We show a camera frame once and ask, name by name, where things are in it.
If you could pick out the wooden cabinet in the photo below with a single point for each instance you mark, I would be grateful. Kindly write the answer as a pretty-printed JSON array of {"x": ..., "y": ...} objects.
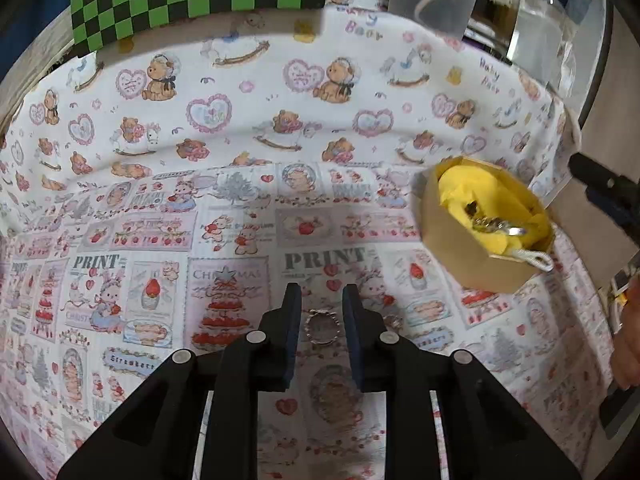
[{"x": 620, "y": 110}]

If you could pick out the gold octagonal box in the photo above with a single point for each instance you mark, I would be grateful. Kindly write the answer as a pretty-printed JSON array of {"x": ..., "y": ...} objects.
[{"x": 465, "y": 260}]

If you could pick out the teddy bear print cloth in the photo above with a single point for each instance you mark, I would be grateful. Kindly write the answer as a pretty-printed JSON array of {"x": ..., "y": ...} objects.
[{"x": 250, "y": 110}]

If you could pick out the strawberry print cloth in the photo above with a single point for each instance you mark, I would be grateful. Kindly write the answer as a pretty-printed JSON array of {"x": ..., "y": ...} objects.
[{"x": 150, "y": 285}]

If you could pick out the person's right hand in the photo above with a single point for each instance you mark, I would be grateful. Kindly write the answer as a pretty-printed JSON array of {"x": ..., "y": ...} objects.
[{"x": 629, "y": 345}]

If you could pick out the clear spray bottle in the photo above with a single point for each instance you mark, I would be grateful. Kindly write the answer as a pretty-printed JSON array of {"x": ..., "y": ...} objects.
[{"x": 540, "y": 35}]

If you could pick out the small dark charm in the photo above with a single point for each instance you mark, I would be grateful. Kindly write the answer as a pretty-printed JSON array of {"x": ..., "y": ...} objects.
[{"x": 471, "y": 207}]

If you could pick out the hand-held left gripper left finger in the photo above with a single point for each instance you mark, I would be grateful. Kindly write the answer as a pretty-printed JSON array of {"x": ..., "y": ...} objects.
[{"x": 292, "y": 340}]

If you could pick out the yellow tissue paper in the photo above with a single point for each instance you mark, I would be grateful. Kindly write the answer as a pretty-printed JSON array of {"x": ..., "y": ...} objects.
[{"x": 460, "y": 185}]

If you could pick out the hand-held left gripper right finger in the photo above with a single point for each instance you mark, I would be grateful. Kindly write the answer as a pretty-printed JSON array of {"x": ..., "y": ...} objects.
[{"x": 354, "y": 345}]

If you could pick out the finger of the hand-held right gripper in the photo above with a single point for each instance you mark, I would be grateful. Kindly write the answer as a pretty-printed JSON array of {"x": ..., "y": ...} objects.
[
  {"x": 592, "y": 170},
  {"x": 615, "y": 207}
]

